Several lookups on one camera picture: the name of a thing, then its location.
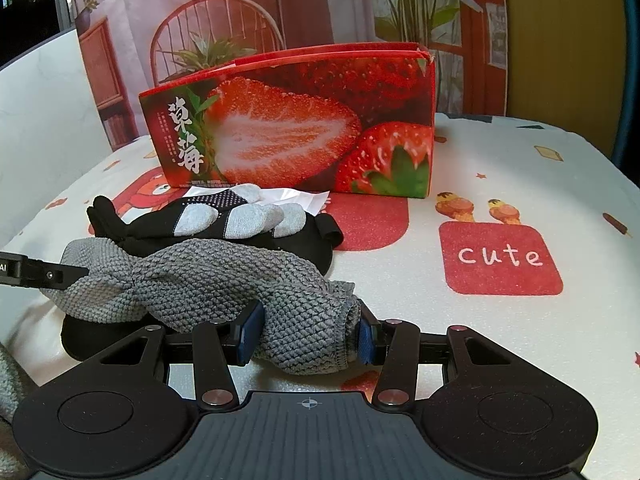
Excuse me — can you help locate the dark window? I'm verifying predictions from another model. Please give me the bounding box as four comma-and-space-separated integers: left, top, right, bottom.
0, 0, 77, 70

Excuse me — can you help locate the yellow wooden panel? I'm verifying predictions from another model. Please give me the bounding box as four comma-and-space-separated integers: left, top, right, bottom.
501, 0, 629, 163

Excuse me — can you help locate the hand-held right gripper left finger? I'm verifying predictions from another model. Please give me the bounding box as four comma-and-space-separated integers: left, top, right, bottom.
42, 300, 266, 411

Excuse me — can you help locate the grey knit cloth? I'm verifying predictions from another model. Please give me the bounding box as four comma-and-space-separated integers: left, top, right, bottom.
0, 344, 31, 480
39, 238, 362, 377

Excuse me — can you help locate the cartoon print table mat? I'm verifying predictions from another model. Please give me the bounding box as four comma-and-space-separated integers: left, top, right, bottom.
0, 110, 640, 480

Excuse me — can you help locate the white marble board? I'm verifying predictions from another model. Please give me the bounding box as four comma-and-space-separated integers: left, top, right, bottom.
0, 27, 151, 261

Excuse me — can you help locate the room scene backdrop cloth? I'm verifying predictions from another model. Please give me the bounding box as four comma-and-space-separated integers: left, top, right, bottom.
64, 0, 512, 153

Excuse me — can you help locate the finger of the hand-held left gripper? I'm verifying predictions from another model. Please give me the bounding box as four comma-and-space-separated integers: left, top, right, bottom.
23, 259, 91, 289

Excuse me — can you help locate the black grey glove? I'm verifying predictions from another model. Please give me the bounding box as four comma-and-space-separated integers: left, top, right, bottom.
86, 183, 307, 261

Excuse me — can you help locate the white plastic wrapper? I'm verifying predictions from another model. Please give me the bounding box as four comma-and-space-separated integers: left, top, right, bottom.
177, 185, 331, 217

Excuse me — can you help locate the red strawberry print box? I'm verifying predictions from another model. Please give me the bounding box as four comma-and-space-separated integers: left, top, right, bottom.
138, 41, 437, 199

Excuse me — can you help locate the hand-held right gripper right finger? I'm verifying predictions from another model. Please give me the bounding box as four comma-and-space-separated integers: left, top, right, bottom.
357, 305, 572, 411

